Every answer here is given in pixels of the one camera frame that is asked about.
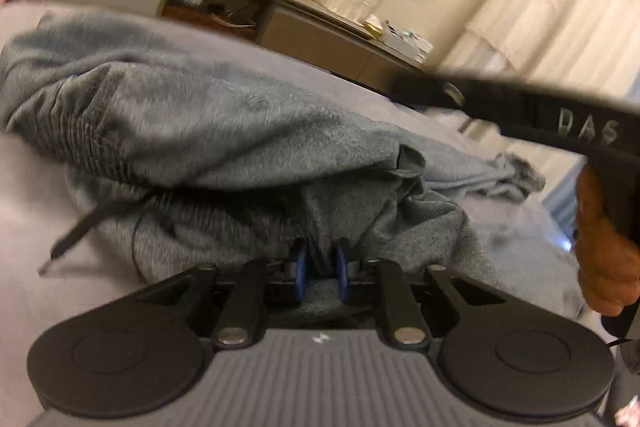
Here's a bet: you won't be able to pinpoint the clear drinking glasses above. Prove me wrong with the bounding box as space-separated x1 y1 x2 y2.
324 0 372 22

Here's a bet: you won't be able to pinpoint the person's right hand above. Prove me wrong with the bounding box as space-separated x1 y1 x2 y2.
574 166 640 318

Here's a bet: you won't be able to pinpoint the white curtain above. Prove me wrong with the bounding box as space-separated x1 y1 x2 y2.
440 0 640 108

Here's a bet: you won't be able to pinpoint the white boxes on cabinet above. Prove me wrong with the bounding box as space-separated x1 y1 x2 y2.
364 13 434 66

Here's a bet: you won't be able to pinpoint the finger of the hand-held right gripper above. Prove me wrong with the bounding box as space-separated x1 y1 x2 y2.
388 71 469 110

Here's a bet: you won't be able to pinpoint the light blue curtain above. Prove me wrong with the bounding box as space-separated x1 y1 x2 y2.
542 162 587 254

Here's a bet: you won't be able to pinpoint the grey fleece pants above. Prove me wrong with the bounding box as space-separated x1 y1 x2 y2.
0 9 586 330

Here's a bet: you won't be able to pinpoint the long low TV cabinet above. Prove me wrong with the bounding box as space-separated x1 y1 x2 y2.
46 0 437 100

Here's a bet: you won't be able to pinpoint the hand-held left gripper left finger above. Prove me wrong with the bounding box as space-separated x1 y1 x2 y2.
135 238 311 350

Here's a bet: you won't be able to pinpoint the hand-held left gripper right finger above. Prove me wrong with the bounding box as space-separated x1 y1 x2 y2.
333 238 507 351

